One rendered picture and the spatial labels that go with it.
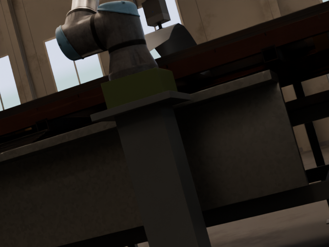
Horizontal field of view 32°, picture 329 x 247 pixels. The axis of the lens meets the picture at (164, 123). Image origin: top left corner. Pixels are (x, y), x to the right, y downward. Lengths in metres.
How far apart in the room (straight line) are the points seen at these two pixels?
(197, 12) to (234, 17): 0.74
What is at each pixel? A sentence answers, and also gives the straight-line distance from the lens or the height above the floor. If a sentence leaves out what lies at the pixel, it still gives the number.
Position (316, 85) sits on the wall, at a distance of 11.06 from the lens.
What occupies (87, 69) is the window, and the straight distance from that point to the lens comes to 12.04.
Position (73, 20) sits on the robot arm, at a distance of 1.78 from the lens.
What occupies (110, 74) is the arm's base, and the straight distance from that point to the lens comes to 1.68.
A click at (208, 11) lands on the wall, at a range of 11.44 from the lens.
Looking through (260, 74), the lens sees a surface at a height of 0.67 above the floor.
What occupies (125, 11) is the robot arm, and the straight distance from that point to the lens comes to 1.69.
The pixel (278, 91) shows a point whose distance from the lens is 1.91.
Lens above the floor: 0.50
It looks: 4 degrees up
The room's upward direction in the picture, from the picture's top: 15 degrees counter-clockwise
